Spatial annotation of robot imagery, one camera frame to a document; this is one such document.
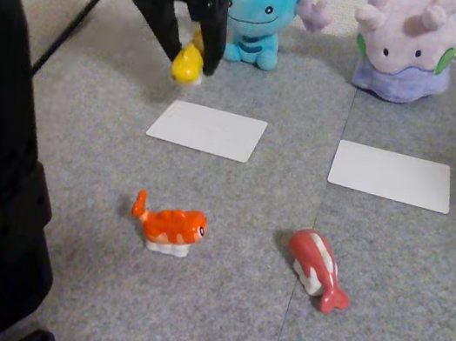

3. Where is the pink Goomy plush toy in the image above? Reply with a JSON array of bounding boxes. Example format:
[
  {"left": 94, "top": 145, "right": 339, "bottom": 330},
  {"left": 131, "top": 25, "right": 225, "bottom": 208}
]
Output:
[{"left": 340, "top": 0, "right": 456, "bottom": 114}]

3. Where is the red tuna sushi toy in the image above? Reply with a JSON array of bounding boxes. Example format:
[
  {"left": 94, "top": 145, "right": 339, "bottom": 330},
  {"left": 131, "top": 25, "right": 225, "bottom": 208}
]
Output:
[{"left": 278, "top": 225, "right": 362, "bottom": 318}]

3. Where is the yellow egg sushi toy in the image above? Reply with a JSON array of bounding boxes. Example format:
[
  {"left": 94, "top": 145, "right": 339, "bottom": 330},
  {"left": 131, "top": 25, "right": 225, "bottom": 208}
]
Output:
[{"left": 167, "top": 16, "right": 215, "bottom": 90}]

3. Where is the blue Wooper plush toy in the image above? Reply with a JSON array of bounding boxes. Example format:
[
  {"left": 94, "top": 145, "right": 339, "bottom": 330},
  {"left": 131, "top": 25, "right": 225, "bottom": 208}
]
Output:
[{"left": 217, "top": 0, "right": 337, "bottom": 81}]

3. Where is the orange shrimp sushi toy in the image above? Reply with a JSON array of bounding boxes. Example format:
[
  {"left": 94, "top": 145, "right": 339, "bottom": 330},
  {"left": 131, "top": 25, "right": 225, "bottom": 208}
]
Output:
[{"left": 124, "top": 188, "right": 211, "bottom": 261}]

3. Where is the white rectangular card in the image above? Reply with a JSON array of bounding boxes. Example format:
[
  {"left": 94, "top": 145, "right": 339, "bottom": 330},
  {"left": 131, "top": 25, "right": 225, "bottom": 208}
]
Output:
[
  {"left": 324, "top": 137, "right": 456, "bottom": 216},
  {"left": 143, "top": 95, "right": 270, "bottom": 167}
]

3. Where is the black camera cable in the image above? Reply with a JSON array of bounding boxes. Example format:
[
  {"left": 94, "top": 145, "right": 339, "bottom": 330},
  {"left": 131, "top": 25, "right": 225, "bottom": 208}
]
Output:
[{"left": 30, "top": 0, "right": 123, "bottom": 86}]

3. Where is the grey carpet tile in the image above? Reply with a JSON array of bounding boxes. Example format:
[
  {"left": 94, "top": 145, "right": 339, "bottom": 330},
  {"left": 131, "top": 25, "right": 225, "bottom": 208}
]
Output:
[
  {"left": 0, "top": 0, "right": 368, "bottom": 341},
  {"left": 275, "top": 33, "right": 456, "bottom": 341}
]

